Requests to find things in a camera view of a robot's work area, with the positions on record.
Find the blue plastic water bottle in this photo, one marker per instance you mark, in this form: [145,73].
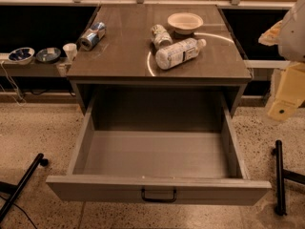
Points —
[179,53]

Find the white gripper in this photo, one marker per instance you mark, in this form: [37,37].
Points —
[294,37]

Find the blue silver energy drink can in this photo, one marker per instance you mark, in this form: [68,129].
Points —
[92,36]

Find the open grey top drawer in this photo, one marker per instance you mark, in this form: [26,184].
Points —
[185,142]

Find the black stand leg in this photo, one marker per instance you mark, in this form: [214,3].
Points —
[14,190]
[281,174]

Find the blue patterned bowl right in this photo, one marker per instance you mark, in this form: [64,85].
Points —
[48,55]

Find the black stand leg right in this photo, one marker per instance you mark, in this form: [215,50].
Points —
[281,174]

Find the black drawer handle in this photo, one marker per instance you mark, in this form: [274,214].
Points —
[154,196]

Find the grey drawer cabinet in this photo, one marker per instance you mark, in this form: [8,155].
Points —
[125,55]

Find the low side shelf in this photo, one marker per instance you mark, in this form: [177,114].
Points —
[34,69]

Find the crushed silver can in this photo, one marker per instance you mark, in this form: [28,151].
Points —
[160,36]

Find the small white paper cup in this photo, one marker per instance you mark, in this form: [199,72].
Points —
[70,50]

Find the blue patterned bowl left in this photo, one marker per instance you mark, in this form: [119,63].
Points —
[22,56]

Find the black stand leg left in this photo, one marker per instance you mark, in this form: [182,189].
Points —
[14,190]

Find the blue patterned bowl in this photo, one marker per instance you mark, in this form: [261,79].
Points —
[48,55]
[22,56]

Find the white paper bowl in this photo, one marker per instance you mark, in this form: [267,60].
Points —
[185,22]

